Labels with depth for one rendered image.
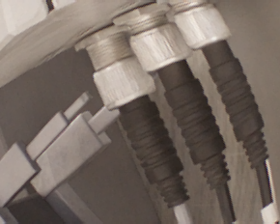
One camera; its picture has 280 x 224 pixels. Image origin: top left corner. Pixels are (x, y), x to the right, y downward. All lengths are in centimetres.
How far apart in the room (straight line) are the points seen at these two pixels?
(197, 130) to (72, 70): 15
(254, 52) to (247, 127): 6
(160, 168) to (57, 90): 11
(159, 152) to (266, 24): 6
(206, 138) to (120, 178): 14
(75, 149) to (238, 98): 12
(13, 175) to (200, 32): 10
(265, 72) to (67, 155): 9
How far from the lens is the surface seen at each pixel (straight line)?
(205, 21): 59
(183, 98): 62
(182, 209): 66
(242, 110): 59
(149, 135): 65
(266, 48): 63
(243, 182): 69
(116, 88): 65
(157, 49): 62
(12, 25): 48
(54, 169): 70
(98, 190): 76
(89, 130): 69
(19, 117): 75
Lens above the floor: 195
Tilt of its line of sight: 42 degrees down
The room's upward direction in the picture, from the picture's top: 3 degrees counter-clockwise
